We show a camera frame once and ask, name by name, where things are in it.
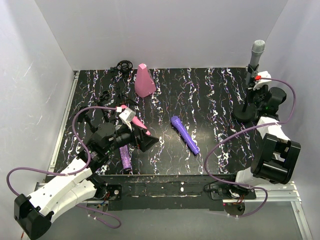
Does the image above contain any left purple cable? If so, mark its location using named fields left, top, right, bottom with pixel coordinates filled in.
left=6, top=106, right=122, bottom=229

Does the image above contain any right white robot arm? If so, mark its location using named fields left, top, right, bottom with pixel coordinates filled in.
left=232, top=84, right=301, bottom=186

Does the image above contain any pink metronome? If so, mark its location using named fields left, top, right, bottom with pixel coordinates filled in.
left=134, top=63, right=156, bottom=98

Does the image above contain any black clip mic stand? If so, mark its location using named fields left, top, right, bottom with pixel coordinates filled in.
left=77, top=90, right=111, bottom=134

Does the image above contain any silver microphone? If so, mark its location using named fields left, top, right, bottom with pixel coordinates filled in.
left=245, top=39, right=266, bottom=86

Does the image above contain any black round-base mic stand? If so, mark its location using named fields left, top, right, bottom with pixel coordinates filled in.
left=232, top=64, right=259, bottom=123

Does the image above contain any pink microphone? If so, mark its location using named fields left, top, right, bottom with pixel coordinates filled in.
left=120, top=105, right=144, bottom=125

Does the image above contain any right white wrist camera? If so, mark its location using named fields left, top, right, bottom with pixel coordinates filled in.
left=253, top=71, right=272, bottom=91

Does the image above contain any purple glitter microphone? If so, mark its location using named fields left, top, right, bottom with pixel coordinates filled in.
left=119, top=145, right=132, bottom=172

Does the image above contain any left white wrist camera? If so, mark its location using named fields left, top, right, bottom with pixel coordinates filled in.
left=116, top=106, right=136, bottom=130

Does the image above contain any purple plastic microphone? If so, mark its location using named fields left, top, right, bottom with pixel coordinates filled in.
left=170, top=116, right=200, bottom=155

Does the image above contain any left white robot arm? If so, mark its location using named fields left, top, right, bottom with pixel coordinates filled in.
left=14, top=122, right=159, bottom=240

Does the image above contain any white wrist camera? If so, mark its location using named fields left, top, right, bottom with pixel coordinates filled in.
left=253, top=71, right=272, bottom=91
left=116, top=106, right=136, bottom=130

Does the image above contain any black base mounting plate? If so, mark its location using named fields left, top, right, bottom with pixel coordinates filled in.
left=87, top=174, right=256, bottom=213

